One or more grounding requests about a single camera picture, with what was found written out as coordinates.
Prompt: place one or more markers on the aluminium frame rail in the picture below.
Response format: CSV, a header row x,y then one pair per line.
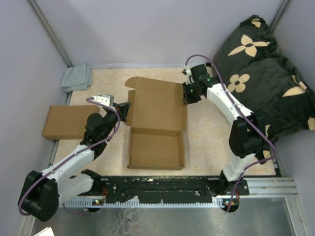
x,y
251,187

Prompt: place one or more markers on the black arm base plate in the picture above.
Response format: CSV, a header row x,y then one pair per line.
x,y
156,189

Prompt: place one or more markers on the small closed cardboard box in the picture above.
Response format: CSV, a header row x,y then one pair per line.
x,y
67,122

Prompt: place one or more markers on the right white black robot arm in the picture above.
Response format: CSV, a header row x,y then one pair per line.
x,y
245,140

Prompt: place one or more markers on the black floral pillow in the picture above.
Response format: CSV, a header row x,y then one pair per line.
x,y
264,80

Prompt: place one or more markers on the grey folded cloth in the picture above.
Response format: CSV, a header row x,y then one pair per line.
x,y
77,78

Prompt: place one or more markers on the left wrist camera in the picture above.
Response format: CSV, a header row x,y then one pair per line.
x,y
104,100

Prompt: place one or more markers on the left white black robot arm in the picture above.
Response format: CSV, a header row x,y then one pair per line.
x,y
59,177

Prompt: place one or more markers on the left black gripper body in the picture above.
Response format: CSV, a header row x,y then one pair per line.
x,y
111,119

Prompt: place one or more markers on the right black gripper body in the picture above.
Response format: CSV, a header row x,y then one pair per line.
x,y
190,93

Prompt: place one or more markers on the white paper corner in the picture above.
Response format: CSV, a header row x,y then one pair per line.
x,y
45,232

